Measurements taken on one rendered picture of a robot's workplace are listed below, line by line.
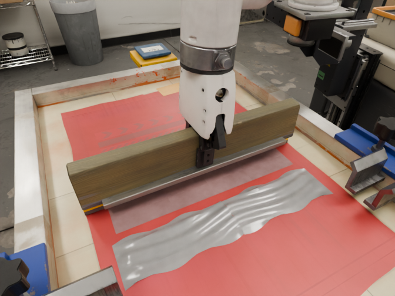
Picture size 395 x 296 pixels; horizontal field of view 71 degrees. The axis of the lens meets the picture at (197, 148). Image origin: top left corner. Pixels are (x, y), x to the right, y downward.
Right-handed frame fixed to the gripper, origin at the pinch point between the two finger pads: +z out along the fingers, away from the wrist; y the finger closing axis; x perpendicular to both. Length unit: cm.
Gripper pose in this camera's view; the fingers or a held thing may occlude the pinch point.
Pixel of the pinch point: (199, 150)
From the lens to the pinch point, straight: 47.8
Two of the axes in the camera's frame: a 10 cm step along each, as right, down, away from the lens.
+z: -0.6, 8.0, 6.0
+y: -4.5, -5.6, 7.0
